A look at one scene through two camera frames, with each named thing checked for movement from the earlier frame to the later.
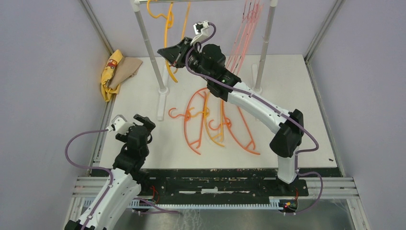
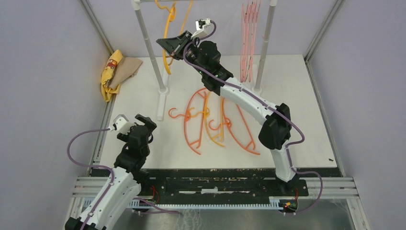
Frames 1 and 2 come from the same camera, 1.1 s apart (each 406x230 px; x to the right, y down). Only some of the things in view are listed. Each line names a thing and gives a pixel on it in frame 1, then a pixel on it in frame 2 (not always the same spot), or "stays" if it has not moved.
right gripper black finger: (185, 43) to (186, 35)
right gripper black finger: (175, 55) to (175, 46)
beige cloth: (126, 67) stays
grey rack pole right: (273, 4) stays
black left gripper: (145, 121) stays
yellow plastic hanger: (206, 113) stays
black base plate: (171, 183) stays
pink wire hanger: (235, 47) to (245, 16)
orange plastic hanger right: (227, 122) stays
